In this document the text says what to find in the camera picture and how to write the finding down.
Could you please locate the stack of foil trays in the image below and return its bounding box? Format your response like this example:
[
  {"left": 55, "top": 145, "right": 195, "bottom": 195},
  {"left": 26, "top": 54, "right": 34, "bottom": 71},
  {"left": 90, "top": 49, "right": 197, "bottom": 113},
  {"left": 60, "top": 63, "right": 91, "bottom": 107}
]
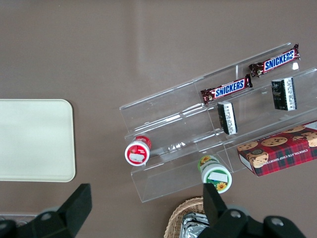
[{"left": 182, "top": 212, "right": 211, "bottom": 238}]

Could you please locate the Snickers bar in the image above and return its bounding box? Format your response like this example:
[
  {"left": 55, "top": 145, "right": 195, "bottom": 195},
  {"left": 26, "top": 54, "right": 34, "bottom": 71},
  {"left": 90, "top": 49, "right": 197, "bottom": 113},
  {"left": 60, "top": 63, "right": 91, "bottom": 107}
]
[
  {"left": 248, "top": 43, "right": 301, "bottom": 78},
  {"left": 200, "top": 74, "right": 254, "bottom": 105}
]

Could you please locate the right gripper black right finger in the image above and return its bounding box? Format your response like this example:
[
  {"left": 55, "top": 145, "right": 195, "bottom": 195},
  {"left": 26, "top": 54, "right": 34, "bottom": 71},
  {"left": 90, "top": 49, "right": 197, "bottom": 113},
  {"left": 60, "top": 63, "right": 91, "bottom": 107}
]
[{"left": 202, "top": 183, "right": 250, "bottom": 238}]

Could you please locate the clear acrylic stepped shelf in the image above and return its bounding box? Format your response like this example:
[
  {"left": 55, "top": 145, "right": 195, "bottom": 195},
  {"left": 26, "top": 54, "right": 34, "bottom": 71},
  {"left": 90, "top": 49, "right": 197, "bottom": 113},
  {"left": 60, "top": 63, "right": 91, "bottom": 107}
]
[{"left": 118, "top": 41, "right": 317, "bottom": 204}]

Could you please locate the light wicker basket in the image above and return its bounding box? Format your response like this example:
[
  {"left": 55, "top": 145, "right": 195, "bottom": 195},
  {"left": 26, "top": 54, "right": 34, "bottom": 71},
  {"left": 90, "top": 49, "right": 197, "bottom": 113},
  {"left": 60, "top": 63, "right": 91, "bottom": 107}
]
[{"left": 163, "top": 196, "right": 211, "bottom": 238}]

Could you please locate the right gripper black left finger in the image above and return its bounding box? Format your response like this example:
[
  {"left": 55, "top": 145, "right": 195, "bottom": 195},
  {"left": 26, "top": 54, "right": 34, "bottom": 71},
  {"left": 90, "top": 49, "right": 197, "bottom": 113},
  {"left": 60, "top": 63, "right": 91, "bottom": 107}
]
[{"left": 22, "top": 183, "right": 93, "bottom": 238}]

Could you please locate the red tartan cookie box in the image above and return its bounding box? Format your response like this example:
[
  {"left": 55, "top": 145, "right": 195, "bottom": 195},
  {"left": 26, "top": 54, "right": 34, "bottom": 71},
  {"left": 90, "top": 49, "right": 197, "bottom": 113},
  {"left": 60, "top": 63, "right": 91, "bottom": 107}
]
[{"left": 236, "top": 120, "right": 317, "bottom": 178}]

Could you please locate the small black box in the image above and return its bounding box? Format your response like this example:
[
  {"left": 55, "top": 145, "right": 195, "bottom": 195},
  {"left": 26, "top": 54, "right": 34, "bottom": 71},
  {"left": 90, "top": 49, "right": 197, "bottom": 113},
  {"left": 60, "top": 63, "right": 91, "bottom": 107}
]
[
  {"left": 216, "top": 101, "right": 239, "bottom": 136},
  {"left": 270, "top": 77, "right": 297, "bottom": 112}
]

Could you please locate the green lid yogurt cup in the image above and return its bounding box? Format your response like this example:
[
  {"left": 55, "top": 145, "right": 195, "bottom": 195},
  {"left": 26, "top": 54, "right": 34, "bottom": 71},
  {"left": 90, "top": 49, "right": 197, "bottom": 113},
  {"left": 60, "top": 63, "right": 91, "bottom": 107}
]
[{"left": 197, "top": 155, "right": 233, "bottom": 194}]

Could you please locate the beige plastic tray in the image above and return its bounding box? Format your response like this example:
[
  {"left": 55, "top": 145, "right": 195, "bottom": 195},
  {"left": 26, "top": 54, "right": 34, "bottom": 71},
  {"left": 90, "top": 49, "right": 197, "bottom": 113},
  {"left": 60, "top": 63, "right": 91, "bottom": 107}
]
[{"left": 0, "top": 99, "right": 76, "bottom": 183}]

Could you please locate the red lid yogurt cup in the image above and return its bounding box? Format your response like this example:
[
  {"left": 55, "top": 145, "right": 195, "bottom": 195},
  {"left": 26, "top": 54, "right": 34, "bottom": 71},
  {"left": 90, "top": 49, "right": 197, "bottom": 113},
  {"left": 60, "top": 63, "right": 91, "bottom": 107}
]
[{"left": 124, "top": 135, "right": 153, "bottom": 167}]

